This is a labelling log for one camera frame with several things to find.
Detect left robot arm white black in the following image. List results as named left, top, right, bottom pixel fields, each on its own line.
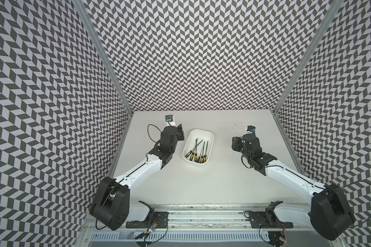
left=89, top=124, right=184, bottom=231

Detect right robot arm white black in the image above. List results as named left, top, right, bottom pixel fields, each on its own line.
left=231, top=132, right=356, bottom=240

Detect white plastic storage box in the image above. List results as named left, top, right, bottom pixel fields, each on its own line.
left=182, top=129, right=214, bottom=165

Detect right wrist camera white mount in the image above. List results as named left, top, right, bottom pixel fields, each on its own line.
left=246, top=125, right=256, bottom=134

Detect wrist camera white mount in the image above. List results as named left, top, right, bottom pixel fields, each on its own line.
left=246, top=125, right=256, bottom=134
left=165, top=114, right=176, bottom=126

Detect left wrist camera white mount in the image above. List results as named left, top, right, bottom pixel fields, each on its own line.
left=165, top=114, right=176, bottom=126

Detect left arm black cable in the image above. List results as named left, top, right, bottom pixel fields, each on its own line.
left=147, top=124, right=163, bottom=144

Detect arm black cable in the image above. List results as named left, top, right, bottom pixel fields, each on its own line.
left=346, top=180, right=371, bottom=223
left=147, top=124, right=163, bottom=144

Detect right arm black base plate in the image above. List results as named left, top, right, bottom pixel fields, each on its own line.
left=246, top=211, right=294, bottom=229

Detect aluminium front rail frame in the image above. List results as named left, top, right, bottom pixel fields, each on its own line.
left=74, top=202, right=348, bottom=247

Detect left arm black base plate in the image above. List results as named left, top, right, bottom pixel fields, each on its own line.
left=126, top=212, right=169, bottom=230

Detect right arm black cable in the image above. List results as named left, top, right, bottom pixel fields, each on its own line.
left=346, top=180, right=371, bottom=223

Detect left corner aluminium post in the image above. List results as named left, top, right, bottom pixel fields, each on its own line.
left=72, top=0, right=133, bottom=115

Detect corner aluminium post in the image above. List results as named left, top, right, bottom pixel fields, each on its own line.
left=272, top=0, right=344, bottom=116
left=72, top=0, right=133, bottom=115

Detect right corner aluminium post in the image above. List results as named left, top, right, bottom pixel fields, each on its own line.
left=272, top=0, right=344, bottom=116

